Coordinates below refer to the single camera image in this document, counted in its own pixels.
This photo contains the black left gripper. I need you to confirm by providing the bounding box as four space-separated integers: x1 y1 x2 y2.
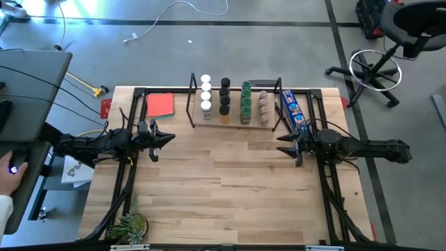
130 119 176 163

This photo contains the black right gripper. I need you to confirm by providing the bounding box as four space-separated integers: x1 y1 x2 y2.
276 126 320 168

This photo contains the person's forearm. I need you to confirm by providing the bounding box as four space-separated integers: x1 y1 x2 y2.
0 194 15 242

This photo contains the black metal wooden shelf rack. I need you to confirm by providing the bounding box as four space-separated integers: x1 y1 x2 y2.
185 72 287 133

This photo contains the red notebook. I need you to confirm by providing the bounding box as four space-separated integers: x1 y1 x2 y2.
146 92 175 119

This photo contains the blue plastic wrap box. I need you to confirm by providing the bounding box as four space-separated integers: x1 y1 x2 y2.
280 89 312 135

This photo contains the black flat device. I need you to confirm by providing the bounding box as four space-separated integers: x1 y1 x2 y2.
247 79 279 88

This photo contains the white printed paper bag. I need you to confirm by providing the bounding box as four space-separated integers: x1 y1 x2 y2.
61 153 95 189

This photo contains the potted succulent plant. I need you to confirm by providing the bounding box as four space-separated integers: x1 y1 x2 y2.
107 193 150 245

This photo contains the grey desk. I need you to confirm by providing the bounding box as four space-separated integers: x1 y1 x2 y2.
0 48 74 235

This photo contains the black computer mouse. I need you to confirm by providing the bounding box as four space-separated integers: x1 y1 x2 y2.
8 147 31 175

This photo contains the black storage crate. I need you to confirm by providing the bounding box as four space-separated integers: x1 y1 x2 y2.
355 0 388 40

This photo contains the black office stool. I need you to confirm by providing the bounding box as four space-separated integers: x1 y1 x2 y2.
325 0 446 109

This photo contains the person's hand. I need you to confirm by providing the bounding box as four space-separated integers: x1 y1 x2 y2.
0 151 29 197

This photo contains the black metal rig frame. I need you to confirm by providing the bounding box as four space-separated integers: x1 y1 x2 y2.
82 86 374 245

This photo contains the yellow extension cord plug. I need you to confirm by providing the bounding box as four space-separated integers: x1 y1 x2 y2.
65 70 109 99

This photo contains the white floor cable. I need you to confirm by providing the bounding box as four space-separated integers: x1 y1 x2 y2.
123 0 230 45

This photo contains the silver mounting bracket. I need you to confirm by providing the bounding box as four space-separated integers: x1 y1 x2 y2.
305 245 345 251
109 243 151 251

